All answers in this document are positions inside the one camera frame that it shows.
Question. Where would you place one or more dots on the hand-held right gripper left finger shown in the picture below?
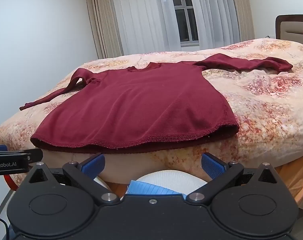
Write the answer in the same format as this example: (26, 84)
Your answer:
(92, 166)

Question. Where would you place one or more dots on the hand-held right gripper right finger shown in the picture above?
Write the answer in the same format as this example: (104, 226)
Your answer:
(212, 167)

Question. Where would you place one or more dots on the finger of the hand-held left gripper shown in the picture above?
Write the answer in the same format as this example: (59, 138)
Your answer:
(35, 155)

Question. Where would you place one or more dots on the maroon long-sleeved shirt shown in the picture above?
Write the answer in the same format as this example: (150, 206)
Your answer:
(141, 100)

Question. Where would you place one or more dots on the beige mattress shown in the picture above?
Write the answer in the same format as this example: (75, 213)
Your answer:
(66, 160)

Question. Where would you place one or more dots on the white textured rounded object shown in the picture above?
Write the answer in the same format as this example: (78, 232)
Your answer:
(166, 178)

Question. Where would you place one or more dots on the light blue cloth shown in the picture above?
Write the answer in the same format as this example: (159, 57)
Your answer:
(151, 189)

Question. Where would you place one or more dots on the bed with floral cover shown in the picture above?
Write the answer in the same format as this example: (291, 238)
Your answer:
(266, 110)

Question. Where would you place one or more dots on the window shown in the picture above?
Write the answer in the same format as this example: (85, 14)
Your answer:
(185, 17)

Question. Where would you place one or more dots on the sheer white curtain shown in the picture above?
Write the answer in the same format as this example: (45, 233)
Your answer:
(213, 12)
(141, 17)

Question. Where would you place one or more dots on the brown and beige headboard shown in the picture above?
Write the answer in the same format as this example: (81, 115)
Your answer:
(295, 28)

